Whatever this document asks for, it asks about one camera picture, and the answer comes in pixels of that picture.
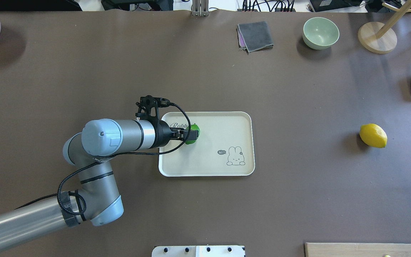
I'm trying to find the grey folded cloth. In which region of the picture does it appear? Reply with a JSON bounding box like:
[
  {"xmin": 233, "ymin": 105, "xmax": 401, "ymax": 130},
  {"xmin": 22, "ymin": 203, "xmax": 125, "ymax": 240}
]
[{"xmin": 237, "ymin": 21, "xmax": 274, "ymax": 53}]

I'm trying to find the wooden cutting board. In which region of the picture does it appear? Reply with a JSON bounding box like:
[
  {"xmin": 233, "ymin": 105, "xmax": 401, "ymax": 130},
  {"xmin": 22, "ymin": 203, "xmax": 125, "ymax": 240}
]
[{"xmin": 304, "ymin": 242, "xmax": 411, "ymax": 257}]

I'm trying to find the light green bowl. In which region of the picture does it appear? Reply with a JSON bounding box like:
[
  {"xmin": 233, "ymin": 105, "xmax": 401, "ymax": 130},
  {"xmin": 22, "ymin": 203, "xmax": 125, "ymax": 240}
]
[{"xmin": 302, "ymin": 17, "xmax": 340, "ymax": 50}]

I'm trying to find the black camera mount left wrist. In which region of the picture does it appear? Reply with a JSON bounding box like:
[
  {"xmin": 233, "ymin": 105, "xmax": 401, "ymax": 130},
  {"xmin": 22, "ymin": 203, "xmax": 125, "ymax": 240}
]
[{"xmin": 135, "ymin": 95, "xmax": 172, "ymax": 122}]

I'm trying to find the yellow lemon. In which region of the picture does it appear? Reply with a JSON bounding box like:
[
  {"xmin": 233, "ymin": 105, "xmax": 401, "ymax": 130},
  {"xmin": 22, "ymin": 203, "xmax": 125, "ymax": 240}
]
[{"xmin": 359, "ymin": 124, "xmax": 388, "ymax": 148}]

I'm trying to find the green lime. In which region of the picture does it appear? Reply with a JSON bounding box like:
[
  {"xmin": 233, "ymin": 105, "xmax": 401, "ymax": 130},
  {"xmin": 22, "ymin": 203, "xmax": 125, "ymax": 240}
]
[{"xmin": 185, "ymin": 123, "xmax": 200, "ymax": 145}]

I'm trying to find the wooden mug stand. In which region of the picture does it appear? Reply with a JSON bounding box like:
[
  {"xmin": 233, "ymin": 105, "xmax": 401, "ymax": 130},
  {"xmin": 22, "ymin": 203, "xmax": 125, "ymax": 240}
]
[{"xmin": 357, "ymin": 0, "xmax": 411, "ymax": 54}]

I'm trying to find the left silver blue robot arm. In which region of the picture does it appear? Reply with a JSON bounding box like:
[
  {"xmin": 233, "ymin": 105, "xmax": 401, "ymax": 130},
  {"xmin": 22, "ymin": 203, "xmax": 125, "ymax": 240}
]
[{"xmin": 0, "ymin": 117, "xmax": 199, "ymax": 252}]

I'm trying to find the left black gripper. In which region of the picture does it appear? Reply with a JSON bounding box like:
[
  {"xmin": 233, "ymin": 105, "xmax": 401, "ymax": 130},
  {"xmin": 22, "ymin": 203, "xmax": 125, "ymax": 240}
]
[{"xmin": 156, "ymin": 121, "xmax": 190, "ymax": 148}]

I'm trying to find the cream rabbit tray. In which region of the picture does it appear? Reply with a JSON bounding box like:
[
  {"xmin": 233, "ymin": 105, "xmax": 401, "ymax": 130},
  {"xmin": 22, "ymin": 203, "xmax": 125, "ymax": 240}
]
[{"xmin": 158, "ymin": 112, "xmax": 255, "ymax": 177}]

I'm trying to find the aluminium frame post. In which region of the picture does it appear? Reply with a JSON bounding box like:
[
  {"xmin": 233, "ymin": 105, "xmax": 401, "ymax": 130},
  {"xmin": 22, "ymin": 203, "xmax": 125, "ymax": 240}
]
[{"xmin": 191, "ymin": 0, "xmax": 209, "ymax": 17}]

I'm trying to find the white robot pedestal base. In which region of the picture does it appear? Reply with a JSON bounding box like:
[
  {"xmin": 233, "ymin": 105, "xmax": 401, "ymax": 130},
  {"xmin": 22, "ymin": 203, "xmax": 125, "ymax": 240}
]
[{"xmin": 151, "ymin": 245, "xmax": 246, "ymax": 257}]

